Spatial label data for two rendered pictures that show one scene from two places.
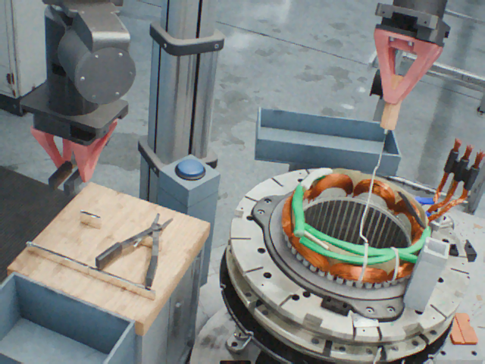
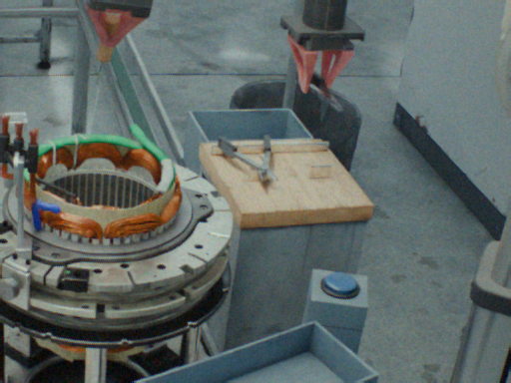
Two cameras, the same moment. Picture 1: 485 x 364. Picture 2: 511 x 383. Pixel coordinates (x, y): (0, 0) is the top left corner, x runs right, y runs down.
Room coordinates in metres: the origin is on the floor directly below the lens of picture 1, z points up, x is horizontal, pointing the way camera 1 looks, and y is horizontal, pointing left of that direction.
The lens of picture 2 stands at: (1.55, -0.63, 1.70)
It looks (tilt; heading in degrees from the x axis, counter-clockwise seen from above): 27 degrees down; 147
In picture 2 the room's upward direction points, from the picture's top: 6 degrees clockwise
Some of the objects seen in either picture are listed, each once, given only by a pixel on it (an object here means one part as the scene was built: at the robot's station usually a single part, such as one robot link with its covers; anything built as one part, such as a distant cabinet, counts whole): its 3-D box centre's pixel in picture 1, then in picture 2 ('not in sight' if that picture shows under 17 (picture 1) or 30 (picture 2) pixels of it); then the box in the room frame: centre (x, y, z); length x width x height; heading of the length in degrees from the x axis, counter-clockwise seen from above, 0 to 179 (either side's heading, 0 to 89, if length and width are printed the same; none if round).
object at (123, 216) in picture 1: (114, 251); (283, 181); (0.58, 0.15, 1.05); 0.20 x 0.19 x 0.02; 165
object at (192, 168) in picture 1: (190, 167); (340, 282); (0.81, 0.09, 1.04); 0.04 x 0.04 x 0.01
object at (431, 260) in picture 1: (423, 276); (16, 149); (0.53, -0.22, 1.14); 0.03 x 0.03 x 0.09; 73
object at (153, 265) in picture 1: (151, 271); (227, 147); (0.52, 0.09, 1.09); 0.04 x 0.01 x 0.02; 0
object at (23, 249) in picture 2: (446, 192); (24, 207); (0.68, -0.27, 1.15); 0.03 x 0.02 x 0.12; 155
